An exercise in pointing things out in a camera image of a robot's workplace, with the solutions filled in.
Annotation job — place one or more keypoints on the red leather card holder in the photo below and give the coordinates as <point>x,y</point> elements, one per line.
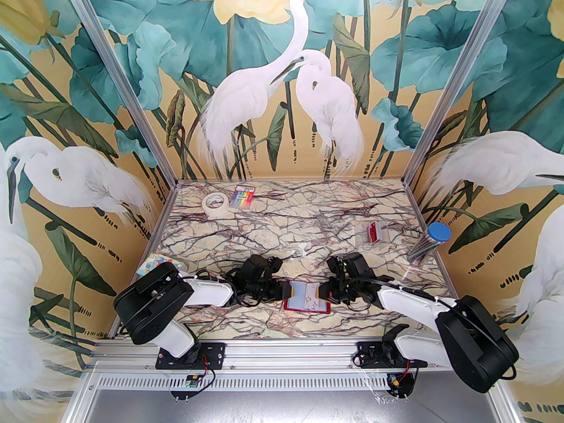
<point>324,303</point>

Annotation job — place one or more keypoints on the white card with red pattern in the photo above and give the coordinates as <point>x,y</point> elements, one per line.
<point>306,297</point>

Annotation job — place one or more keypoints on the clear plastic card box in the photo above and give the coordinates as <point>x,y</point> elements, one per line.
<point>363,238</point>

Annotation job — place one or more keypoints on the red credit card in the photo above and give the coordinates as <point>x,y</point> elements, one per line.
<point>374,231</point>

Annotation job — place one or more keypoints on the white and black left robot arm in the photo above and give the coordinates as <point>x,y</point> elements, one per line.
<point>207,289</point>

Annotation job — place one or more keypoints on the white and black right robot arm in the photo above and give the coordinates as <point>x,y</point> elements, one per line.
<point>410,300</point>

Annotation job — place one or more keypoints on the small clear tape scrap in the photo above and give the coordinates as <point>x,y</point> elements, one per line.
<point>302,249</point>

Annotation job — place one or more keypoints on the perforated metal strip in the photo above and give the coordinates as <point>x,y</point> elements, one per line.
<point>286,382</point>

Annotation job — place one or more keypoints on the pack of coloured markers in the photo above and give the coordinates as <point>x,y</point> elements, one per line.
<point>244,198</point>

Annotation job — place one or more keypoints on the beige masking tape roll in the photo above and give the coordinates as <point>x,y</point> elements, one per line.
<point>208,208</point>

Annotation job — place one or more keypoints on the clear tube with blue lid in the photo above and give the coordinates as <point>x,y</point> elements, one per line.
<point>438,231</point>

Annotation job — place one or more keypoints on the steel sheet tray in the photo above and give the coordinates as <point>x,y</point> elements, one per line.
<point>286,408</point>

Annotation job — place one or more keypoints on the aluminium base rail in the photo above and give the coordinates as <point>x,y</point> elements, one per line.
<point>286,355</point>

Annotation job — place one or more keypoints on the black round bracket plate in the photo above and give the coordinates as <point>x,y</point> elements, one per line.
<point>407,388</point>

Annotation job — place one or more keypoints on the aluminium frame post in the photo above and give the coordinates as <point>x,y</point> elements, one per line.
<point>454,82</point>
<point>124,82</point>

